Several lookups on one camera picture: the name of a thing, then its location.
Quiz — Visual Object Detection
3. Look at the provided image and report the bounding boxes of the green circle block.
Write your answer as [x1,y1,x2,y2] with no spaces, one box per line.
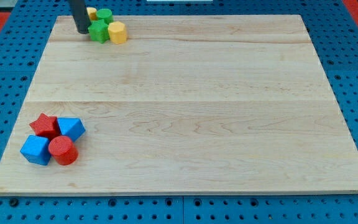
[96,8,114,24]

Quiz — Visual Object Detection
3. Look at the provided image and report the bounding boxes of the yellow heart block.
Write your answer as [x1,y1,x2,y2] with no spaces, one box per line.
[86,7,98,21]

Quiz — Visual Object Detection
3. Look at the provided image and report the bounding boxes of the green star block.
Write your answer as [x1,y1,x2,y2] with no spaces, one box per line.
[88,20,109,44]

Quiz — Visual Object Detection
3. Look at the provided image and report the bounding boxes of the red star block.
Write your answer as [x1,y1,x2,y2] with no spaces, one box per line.
[29,113,61,141]

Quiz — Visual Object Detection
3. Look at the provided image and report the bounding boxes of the light wooden board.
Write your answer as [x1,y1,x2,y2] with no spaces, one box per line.
[0,15,358,197]

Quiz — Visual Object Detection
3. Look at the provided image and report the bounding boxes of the yellow hexagon block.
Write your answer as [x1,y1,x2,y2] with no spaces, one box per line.
[108,21,127,44]

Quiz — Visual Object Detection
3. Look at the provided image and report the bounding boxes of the blue triangle block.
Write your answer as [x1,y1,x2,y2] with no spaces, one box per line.
[57,118,86,142]

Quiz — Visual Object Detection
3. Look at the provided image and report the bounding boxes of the red cylinder block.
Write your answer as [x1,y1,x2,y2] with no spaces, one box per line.
[48,136,79,166]

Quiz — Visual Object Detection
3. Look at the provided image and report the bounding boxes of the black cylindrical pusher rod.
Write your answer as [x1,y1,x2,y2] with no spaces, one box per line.
[68,0,91,34]

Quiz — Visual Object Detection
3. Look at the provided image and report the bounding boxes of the blue cube block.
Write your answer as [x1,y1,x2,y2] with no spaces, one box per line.
[20,135,51,166]

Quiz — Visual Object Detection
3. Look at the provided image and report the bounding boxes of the blue perforated base panel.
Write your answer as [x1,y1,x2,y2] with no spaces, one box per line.
[0,0,358,223]

